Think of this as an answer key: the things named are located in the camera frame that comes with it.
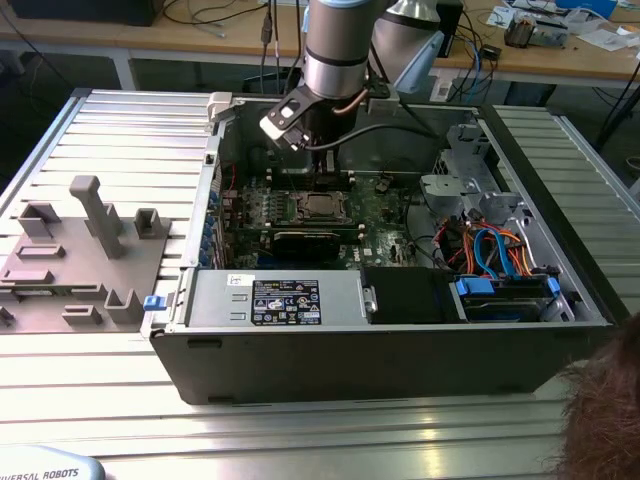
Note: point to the silver Intel CPU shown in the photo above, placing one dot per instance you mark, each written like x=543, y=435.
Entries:
x=321, y=205

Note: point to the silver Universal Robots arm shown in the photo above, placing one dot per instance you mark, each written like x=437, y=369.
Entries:
x=337, y=55

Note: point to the black RAM slot white clips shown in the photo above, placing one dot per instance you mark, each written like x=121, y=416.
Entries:
x=300, y=182
x=300, y=173

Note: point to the CPU socket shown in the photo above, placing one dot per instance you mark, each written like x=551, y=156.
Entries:
x=296, y=216

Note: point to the black plastic bay cover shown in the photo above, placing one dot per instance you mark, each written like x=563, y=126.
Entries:
x=405, y=295

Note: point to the copper black CPU cooler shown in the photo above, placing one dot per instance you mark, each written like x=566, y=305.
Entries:
x=520, y=32

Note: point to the grey plastic case latch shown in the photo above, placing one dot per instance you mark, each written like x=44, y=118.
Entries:
x=220, y=106

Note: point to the green motherboard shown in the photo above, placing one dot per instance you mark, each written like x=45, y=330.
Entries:
x=380, y=225

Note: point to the small white device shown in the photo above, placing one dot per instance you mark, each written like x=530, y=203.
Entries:
x=441, y=90

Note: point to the black graphics card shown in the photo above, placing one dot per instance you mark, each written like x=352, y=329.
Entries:
x=305, y=246

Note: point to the blue card retainer tab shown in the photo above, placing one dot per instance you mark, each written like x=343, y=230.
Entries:
x=206, y=241
x=210, y=221
x=215, y=199
x=203, y=258

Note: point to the grey metal disk bay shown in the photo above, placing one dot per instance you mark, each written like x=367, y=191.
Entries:
x=445, y=191

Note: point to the tall black box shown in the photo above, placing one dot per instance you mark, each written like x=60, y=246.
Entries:
x=450, y=30

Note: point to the small black box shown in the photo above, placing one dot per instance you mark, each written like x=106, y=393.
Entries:
x=491, y=52

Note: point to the grey power supply unit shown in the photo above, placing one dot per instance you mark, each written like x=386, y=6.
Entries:
x=220, y=300

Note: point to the wooden desk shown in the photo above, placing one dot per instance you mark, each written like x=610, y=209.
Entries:
x=550, y=62
x=100, y=34

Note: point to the grey metal device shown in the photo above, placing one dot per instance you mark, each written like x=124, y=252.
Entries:
x=550, y=36

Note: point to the black grey PC case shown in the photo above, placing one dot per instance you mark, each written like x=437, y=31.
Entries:
x=350, y=365

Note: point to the blue plastic case latch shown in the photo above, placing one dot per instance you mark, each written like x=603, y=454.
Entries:
x=152, y=303

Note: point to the wide black box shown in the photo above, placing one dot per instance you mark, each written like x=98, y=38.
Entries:
x=85, y=12

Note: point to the grey plastic parts rack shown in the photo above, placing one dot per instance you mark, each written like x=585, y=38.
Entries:
x=75, y=260

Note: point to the blue cardboard box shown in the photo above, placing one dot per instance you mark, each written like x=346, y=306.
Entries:
x=590, y=6

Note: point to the white paper sheet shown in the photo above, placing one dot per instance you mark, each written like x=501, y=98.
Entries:
x=602, y=39

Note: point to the person's brown-haired head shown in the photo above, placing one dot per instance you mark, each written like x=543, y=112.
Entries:
x=605, y=410

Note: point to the pale blue teach pendant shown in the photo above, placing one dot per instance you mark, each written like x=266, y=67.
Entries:
x=50, y=467

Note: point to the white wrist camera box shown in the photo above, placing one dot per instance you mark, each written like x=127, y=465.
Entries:
x=281, y=120

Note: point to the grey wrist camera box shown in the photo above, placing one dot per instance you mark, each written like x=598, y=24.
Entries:
x=384, y=102

